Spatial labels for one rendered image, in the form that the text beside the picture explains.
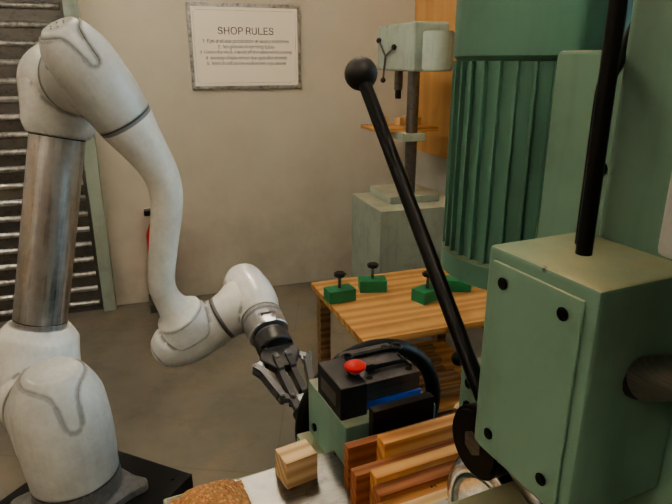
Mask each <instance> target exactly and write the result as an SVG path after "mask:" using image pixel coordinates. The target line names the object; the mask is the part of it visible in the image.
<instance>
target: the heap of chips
mask: <svg viewBox="0 0 672 504"><path fill-rule="evenodd" d="M170 504H252V503H251V501H250V499H249V496H248V494H247V492H246V489H245V487H244V485H243V482H242V480H237V481H234V480H232V479H222V480H217V481H213V482H209V483H205V484H202V485H198V486H196V487H193V488H191V489H189V490H187V491H186V492H185V493H184V494H183V495H182V497H178V498H175V499H171V500H170Z"/></svg>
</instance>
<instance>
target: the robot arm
mask: <svg viewBox="0 0 672 504"><path fill-rule="evenodd" d="M16 79H17V89H18V97H19V109H20V120H21V124H22V126H23V128H24V130H25V131H28V141H27V152H26V164H25V175H24V187H23V198H22V210H21V221H20V233H19V244H18V256H17V267H16V279H15V290H14V302H13V314H12V320H10V321H8V322H7V323H6V324H5V325H4V326H3V327H1V328H0V421H1V423H2V424H3V425H4V426H5V428H6V429H7V431H8V434H9V436H10V439H11V442H12V445H13V448H14V450H15V453H16V456H17V458H18V459H19V462H20V465H21V468H22V471H23V474H24V477H25V479H26V481H27V484H28V487H29V490H30V491H29V492H27V493H25V494H23V495H20V496H18V497H16V498H15V499H14V500H12V502H11V503H10V504H125V503H126V502H128V501H129V500H131V499H132V498H134V497H136V496H138V495H140V494H142V493H144V492H145V491H147V489H148V487H149V486H148V481H147V479H146V478H144V477H141V476H136V475H133V474H131V473H130V472H128V471H126V470H125V469H123V468H122V467H121V464H120V461H119V457H118V449H117V439H116V431H115V426H114V420H113V416H112V412H111V407H110V404H109V400H108V397H107V393H106V390H105V387H104V385H103V383H102V381H101V379H100V378H99V377H98V375H97V374H96V373H95V372H94V371H93V370H92V369H91V368H90V367H89V366H88V365H87V364H85V363H84V362H83V361H81V351H80V334H79V332H78V331H77V330H76V328H75V327H74V326H73V325H72V324H71V323H70V322H69V321H68V314H69V304H70V294H71V284H72V274H73V264H74V254H75V244H76V234H77V224H78V214H79V204H80V194H81V184H82V174H83V164H84V154H85V145H86V140H90V139H91V138H92V137H93V135H94V134H95V131H97V132H98V133H99V134H100V135H101V136H102V138H103V139H104V140H105V141H107V142H108V143H109V144H110V145H111V146H112V147H113V148H114V149H115V150H117V151H118V152H119V153H120V154H121V155H122V156H123V157H124V158H125V159H126V160H127V161H128V162H129V163H130V164H131V165H132V166H133V167H134V168H135V169H136V170H137V171H138V172H139V173H140V175H141V176H142V177H143V179H144V180H145V182H146V184H147V187H148V190H149V194H150V205H151V210H150V231H149V251H148V287H149V292H150V295H151V298H152V301H153V303H154V305H155V307H156V309H157V311H158V313H159V315H160V318H159V320H158V327H159V328H158V329H157V330H156V331H155V333H154V335H153V337H152V339H151V352H152V354H153V356H154V357H155V359H156V360H157V361H158V362H159V363H160V364H162V365H163V366H166V367H170V368H178V367H183V366H186V365H189V364H192V363H194V362H196V361H198V360H200V359H202V358H204V357H206V356H208V355H210V354H211V353H213V352H215V351H216V350H218V349H219V348H221V347H222V346H223V345H225V344H226V343H227V342H228V341H230V340H231V339H232V338H234V337H236V336H238V335H240V334H243V333H245V334H246V336H247V339H248V341H249V343H250V345H251V346H253V347H254V348H256V351H257V353H258V355H259V357H260V360H259V362H258V363H253V367H252V374H253V375H254V376H256V377H257V378H259V379H260V380H261V381H262V382H263V384H264V385H265V386H266V387H267V389H268V390H269V391H270V393H271V394H272V395H273V396H274V398H275V399H276V400H277V401H278V403H279V404H281V405H283V404H285V403H289V407H292V408H293V411H295V409H296V408H298V407H299V404H300V401H301V399H302V396H303V394H304V392H305V390H306V388H307V387H308V381H309V380H310V379H313V378H314V372H313V367H312V362H311V358H312V351H311V350H308V351H307V352H302V351H300V350H299V348H298V347H296V346H295V345H294V343H293V340H292V338H291V336H290V334H289V333H288V323H287V321H286V319H285V317H284V315H283V313H282V311H281V309H280V307H279V301H278V298H277V295H276V293H275V290H274V289H273V287H272V285H271V283H270V282H269V281H268V279H267V278H266V277H265V276H264V275H263V274H262V272H261V271H260V270H259V269H258V268H257V267H255V266H254V265H251V264H246V263H244V264H238V265H236V266H234V267H232V268H231V269H230V270H229V271H228V272H227V274H226V276H225V279H224V282H223V287H222V289H221V290H220V291H219V292H218V293H217V294H216V295H215V296H214V297H212V298H211V299H209V300H207V301H205V302H204V301H202V300H199V299H198V298H197V297H195V296H184V295H183V294H181V293H180V292H179V290H178V288H177V286H176V283H175V268H176V260H177V252H178V244H179V236H180V228H181V220H182V211H183V189H182V182H181V178H180V174H179V171H178V168H177V165H176V163H175V160H174V158H173V156H172V154H171V152H170V150H169V148H168V146H167V144H166V141H165V139H164V137H163V135H162V133H161V131H160V128H159V126H158V124H157V122H156V119H155V117H154V114H153V112H152V110H151V108H150V106H149V104H148V102H147V101H146V99H145V97H144V95H143V93H142V91H141V89H140V87H139V85H138V83H137V81H136V80H135V78H134V77H133V75H132V74H131V72H130V71H129V69H128V68H127V66H126V65H125V64H124V62H123V61H122V59H121V58H120V56H119V55H118V54H117V52H116V51H115V50H114V48H113V47H112V46H111V45H110V43H109V42H108V41H107V40H106V39H105V38H104V37H103V36H102V35H101V34H100V33H99V32H98V31H97V30H96V29H94V28H93V27H92V26H90V25H89V24H88V23H86V22H85V21H83V20H82V19H79V18H74V17H71V16H69V17H64V18H61V19H58V20H56V21H54V22H52V23H50V24H49V25H48V26H46V27H45V28H44V29H43V30H42V32H41V36H40V37H39V43H38V44H36V45H35V46H33V47H31V48H30V49H29V50H28V51H27V52H26V53H25V54H24V55H23V56H22V58H21V60H20V62H19V64H18V67H17V73H16ZM298 358H300V359H301V362H302V364H304V371H305V377H306V382H307V385H306V383H305V381H304V379H303V377H302V375H301V373H300V371H299V369H298V368H297V361H298ZM266 368H267V369H269V370H270V371H272V372H274V373H275V375H276V378H277V379H278V380H279V382H280V384H281V386H280V385H279V384H278V383H277V382H276V380H275V379H274V378H273V377H272V375H271V374H270V373H269V372H268V371H267V369H266ZM286 372H288V375H289V376H290V377H291V379H292V381H293V383H294V385H295V387H296V389H297V391H298V393H299V394H297V397H296V392H295V390H294V388H293V386H292V384H291V382H290V380H289V377H288V375H287V373H286ZM281 387H282V388H281Z"/></svg>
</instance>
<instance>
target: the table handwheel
mask: <svg viewBox="0 0 672 504"><path fill-rule="evenodd" d="M394 342H397V343H400V344H401V345H402V349H400V350H396V351H397V352H398V353H400V354H401V355H402V356H403V357H404V358H406V357H407V358H408V359H409V361H411V362H412V363H413V364H414V365H415V366H416V367H417V368H418V369H419V371H420V372H421V374H422V376H423V379H424V383H425V391H424V392H423V393H425V392H430V393H431V394H432V395H433V396H434V403H435V405H436V408H435V417H437V414H438V410H439V405H440V394H441V392H440V381H439V377H438V374H437V371H436V369H435V367H434V365H433V363H432V361H431V360H430V358H429V357H428V356H427V355H426V354H425V353H424V352H423V351H422V350H421V349H419V348H418V347H416V346H415V345H413V344H411V343H409V342H406V341H403V340H399V339H392V338H379V339H372V340H368V341H364V342H361V343H358V344H356V345H353V346H351V347H349V348H347V349H346V350H344V351H342V352H345V351H350V350H355V349H359V348H364V347H369V346H373V345H378V344H383V343H388V344H389V345H390V344H391V343H394ZM307 431H310V430H309V396H308V387H307V388H306V390H305V392H304V394H303V396H302V399H301V401H300V404H299V407H298V410H297V414H296V420H295V440H296V442H297V434H299V433H303V432H307Z"/></svg>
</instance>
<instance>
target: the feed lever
mask: <svg viewBox="0 0 672 504"><path fill-rule="evenodd" d="M377 74H378V72H377V68H376V65H375V64H374V62H373V61H372V60H371V59H369V58H367V57H363V56H360V57H355V58H353V59H352V60H350V61H349V63H348V64H347V66H346V68H345V73H344V75H345V80H346V82H347V84H348V85H349V86H350V87H351V88H352V89H354V90H357V91H360V92H361V94H362V97H363V100H364V103H365V105H366V108H367V111H368V113H369V116H370V119H371V121H372V124H373V127H374V130H375V132H376V135H377V138H378V140H379V143H380V146H381V148H382V151H383V154H384V156H385V159H386V162H387V165H388V167H389V170H390V173H391V175H392V178H393V181H394V183H395V186H396V189H397V192H398V194H399V197H400V200H401V202H402V205H403V208H404V210H405V213H406V216H407V219H408V221H409V224H410V227H411V229H412V232H413V235H414V237H415V240H416V243H417V245H418V248H419V251H420V254H421V256H422V259H423V262H424V264H425V267H426V270H427V272H428V275H429V278H430V281H431V283H432V286H433V289H434V291H435V294H436V297H437V299H438V302H439V305H440V308H441V310H442V313H443V316H444V318H445V321H446V324H447V326H448V329H449V332H450V335H451V337H452V340H453V343H454V345H455V348H456V351H457V353H458V356H459V359H460V361H461V364H462V367H463V370H464V372H465V375H466V378H467V380H468V383H469V386H470V388H471V391H472V394H473V397H474V399H475V402H473V403H469V404H466V405H462V406H460V407H459V408H458V409H457V411H456V413H455V416H454V419H453V426H452V430H453V438H454V443H455V446H456V449H457V452H458V454H459V456H460V458H461V460H462V462H463V463H464V465H465V466H466V467H467V469H468V470H469V471H470V472H471V473H472V474H474V475H475V476H476V477H478V478H479V479H481V480H484V481H489V480H492V479H495V478H498V477H501V476H504V475H507V474H510V473H509V472H508V471H507V470H506V469H505V468H504V467H503V466H502V465H501V464H500V463H498V462H497V461H496V460H495V459H494V458H493V457H492V456H491V455H490V454H489V453H488V452H486V451H485V450H484V449H483V448H482V447H481V446H480V445H479V444H478V443H477V442H476V441H475V439H474V434H475V423H476V411H477V400H478V388H479V377H480V365H479V363H478V360H477V357H476V355H475V352H474V350H473V347H472V344H471V342H470V339H469V336H468V334H467V331H466V329H465V326H464V323H463V321H462V318H461V315H460V313H459V310H458V308H457V305H456V302H455V300H454V297H453V295H452V292H451V289H450V287H449V284H448V281H447V279H446V276H445V274H444V271H443V268H442V266H441V263H440V261H439V258H438V255H437V253H436V250H435V247H434V245H433V242H432V240H431V237H430V234H429V232H428V229H427V226H426V224H425V221H424V219H423V216H422V213H421V211H420V208H419V206H418V203H417V200H416V198H415V195H414V192H413V190H412V187H411V185H410V182H409V179H408V177H407V174H406V172H405V169H404V166H403V164H402V161H401V158H400V156H399V153H398V151H397V148H396V145H395V143H394V140H393V137H392V135H391V132H390V130H389V127H388V124H387V122H386V119H385V117H384V114H383V111H382V109H381V106H380V103H379V101H378V98H377V96H376V93H375V90H374V88H373V85H374V83H375V82H376V79H377ZM510 476H511V477H512V479H513V481H514V482H515V484H516V486H517V487H518V489H519V490H520V492H521V494H522V495H523V497H524V498H525V500H526V502H527V503H528V504H543V503H542V502H541V501H540V500H539V499H538V498H536V497H535V496H534V495H533V494H532V493H531V492H530V491H529V490H528V489H527V488H526V487H525V486H523V485H522V484H521V483H520V482H519V481H518V480H517V479H516V478H515V477H514V476H513V475H511V474H510Z"/></svg>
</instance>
